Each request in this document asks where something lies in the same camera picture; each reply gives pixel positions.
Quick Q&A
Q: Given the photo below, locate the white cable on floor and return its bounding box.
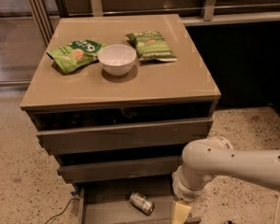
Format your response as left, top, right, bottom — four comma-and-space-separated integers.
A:
273, 192, 280, 224

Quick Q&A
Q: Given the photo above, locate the white bowl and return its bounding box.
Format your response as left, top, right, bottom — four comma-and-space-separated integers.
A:
98, 45, 137, 77

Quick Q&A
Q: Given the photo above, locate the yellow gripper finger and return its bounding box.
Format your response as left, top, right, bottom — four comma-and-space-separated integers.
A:
171, 201, 191, 224

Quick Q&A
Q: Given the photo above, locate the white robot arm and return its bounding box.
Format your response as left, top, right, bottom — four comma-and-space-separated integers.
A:
172, 136, 280, 203

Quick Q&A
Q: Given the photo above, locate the green snack bag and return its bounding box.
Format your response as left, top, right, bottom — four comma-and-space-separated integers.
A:
47, 39, 106, 74
126, 31, 177, 62

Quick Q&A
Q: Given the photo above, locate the black floor cable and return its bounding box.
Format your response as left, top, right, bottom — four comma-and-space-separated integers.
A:
44, 197, 81, 224

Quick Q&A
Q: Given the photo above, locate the right green snack bag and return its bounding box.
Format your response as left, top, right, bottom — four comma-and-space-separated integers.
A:
126, 31, 177, 62

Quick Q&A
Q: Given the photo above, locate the metal railing frame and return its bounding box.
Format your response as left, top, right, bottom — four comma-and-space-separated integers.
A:
28, 0, 280, 41

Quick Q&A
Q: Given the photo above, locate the grey drawer cabinet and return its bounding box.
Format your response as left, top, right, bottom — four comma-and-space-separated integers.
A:
20, 14, 222, 224

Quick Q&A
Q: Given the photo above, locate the left green snack bag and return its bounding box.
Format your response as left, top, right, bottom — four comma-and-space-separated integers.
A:
47, 39, 106, 74

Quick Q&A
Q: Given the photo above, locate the middle grey drawer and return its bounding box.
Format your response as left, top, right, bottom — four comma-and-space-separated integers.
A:
58, 155, 181, 184

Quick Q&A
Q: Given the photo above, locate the bottom open grey drawer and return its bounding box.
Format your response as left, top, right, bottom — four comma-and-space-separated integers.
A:
77, 175, 177, 224

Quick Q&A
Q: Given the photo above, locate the top grey drawer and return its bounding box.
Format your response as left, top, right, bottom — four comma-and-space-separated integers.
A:
36, 118, 214, 155

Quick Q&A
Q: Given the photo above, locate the silver green 7up can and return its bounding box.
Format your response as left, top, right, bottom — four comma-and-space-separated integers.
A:
130, 192, 155, 216

